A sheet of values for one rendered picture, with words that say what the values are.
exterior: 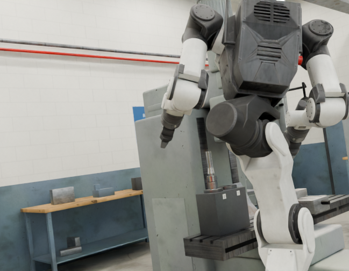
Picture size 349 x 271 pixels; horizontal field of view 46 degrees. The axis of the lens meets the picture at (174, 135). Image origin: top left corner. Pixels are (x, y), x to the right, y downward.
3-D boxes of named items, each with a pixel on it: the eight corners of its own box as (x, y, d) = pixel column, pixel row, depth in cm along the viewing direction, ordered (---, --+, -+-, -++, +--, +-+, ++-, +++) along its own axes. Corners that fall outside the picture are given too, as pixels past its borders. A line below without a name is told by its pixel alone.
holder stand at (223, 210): (250, 226, 193) (244, 183, 194) (220, 236, 178) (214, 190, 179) (230, 225, 202) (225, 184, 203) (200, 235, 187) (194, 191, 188)
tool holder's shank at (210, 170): (207, 176, 187) (204, 151, 187) (208, 175, 190) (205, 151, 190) (214, 175, 186) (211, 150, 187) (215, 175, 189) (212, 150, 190)
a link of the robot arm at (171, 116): (185, 127, 169) (192, 112, 159) (160, 121, 167) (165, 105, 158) (189, 105, 175) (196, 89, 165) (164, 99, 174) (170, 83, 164)
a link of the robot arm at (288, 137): (303, 155, 180) (311, 141, 170) (282, 156, 180) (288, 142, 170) (298, 131, 187) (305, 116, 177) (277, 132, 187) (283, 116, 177)
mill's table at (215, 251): (357, 207, 250) (356, 194, 251) (223, 261, 168) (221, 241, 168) (322, 207, 268) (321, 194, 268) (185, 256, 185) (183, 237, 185)
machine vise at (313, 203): (330, 208, 211) (327, 187, 212) (315, 214, 202) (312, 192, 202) (273, 208, 238) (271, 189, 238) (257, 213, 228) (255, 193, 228)
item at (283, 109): (291, 132, 210) (285, 92, 211) (287, 133, 208) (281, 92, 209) (285, 133, 213) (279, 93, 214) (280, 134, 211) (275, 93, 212)
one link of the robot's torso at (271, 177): (306, 253, 141) (264, 132, 129) (260, 251, 152) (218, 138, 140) (318, 227, 152) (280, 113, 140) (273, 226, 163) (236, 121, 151)
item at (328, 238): (346, 247, 208) (342, 223, 209) (310, 266, 185) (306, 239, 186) (265, 241, 246) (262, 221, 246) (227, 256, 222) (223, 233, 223)
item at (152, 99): (260, 98, 235) (255, 64, 236) (234, 98, 220) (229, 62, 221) (169, 120, 294) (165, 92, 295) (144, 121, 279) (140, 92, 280)
